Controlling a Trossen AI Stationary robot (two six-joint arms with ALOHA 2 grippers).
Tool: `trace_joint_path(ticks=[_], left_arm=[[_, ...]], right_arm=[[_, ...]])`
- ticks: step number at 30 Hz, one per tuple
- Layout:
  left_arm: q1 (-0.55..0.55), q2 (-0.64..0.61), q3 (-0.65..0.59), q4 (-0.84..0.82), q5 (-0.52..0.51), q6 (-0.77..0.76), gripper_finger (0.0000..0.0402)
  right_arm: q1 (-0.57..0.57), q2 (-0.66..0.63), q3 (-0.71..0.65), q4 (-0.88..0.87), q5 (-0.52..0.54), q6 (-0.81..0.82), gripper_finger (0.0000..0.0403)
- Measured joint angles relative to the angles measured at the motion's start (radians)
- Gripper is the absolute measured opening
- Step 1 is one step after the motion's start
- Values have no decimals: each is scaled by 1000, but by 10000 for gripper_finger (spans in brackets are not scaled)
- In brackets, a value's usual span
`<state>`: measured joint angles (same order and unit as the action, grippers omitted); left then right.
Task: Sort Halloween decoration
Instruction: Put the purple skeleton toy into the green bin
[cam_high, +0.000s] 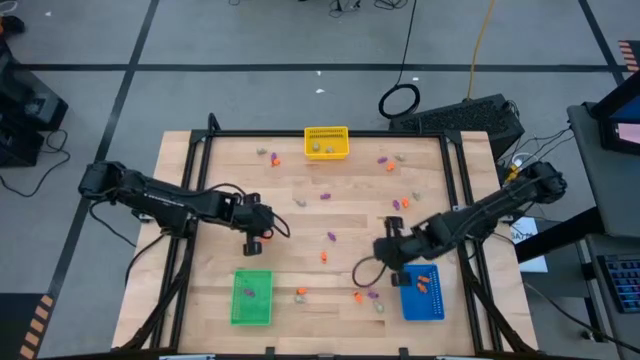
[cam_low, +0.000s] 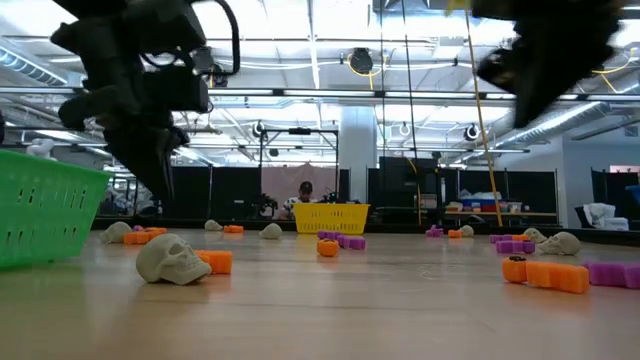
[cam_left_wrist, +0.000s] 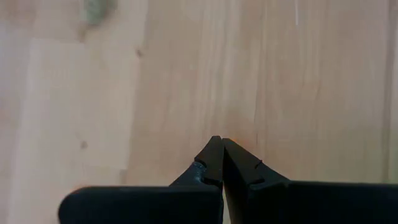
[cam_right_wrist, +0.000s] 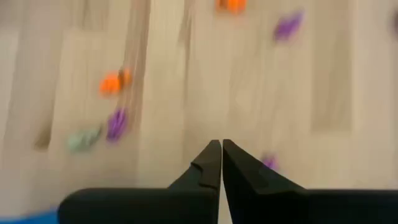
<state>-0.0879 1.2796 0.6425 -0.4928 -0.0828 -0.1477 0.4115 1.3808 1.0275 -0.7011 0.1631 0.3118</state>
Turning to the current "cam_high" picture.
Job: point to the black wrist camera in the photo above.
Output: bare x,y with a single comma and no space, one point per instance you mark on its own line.
401,278
251,198

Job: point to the beige plastic skull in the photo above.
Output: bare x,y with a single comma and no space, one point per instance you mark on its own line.
300,299
300,202
379,306
400,157
416,196
261,150

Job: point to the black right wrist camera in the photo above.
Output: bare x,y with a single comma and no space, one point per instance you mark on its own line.
401,278

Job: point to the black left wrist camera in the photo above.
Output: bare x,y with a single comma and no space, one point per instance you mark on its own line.
251,198

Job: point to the black desk bar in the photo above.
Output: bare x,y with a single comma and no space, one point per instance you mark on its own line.
555,240

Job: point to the blue plastic basket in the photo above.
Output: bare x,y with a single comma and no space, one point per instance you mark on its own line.
425,307

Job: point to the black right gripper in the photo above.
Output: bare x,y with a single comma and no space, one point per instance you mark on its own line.
400,250

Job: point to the white paper sheet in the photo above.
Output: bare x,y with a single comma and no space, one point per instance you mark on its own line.
525,235

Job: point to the green plastic basket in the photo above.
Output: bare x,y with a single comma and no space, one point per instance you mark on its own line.
240,310

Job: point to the black equipment stack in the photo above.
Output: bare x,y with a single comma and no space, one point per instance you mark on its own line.
30,110

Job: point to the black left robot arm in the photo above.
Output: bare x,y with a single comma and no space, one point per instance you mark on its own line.
160,200

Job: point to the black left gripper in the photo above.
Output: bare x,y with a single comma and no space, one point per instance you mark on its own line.
262,225

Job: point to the yellow plastic basket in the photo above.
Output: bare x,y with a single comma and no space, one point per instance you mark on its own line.
325,134

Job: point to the gray desk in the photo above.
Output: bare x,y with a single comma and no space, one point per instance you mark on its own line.
595,190

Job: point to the black monitor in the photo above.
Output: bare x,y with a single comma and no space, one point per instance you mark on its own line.
622,125

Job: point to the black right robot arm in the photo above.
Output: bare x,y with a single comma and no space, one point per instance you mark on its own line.
500,205

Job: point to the black keyboard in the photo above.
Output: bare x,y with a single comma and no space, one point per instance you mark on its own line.
622,282

